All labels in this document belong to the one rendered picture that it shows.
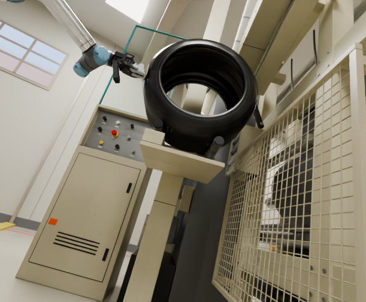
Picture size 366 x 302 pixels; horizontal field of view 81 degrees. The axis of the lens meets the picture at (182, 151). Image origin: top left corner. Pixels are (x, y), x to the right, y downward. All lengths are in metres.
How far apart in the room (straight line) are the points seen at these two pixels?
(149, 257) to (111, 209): 0.52
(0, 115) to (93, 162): 2.78
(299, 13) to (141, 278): 1.49
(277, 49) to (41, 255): 1.85
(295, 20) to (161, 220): 1.22
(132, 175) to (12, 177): 2.68
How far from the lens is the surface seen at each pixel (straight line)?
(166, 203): 1.22
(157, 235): 1.22
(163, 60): 1.12
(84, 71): 1.24
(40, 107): 4.28
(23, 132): 4.17
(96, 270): 1.62
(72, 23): 1.15
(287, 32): 1.36
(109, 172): 1.65
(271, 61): 1.42
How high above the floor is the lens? 0.49
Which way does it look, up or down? 21 degrees up
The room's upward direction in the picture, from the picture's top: 16 degrees clockwise
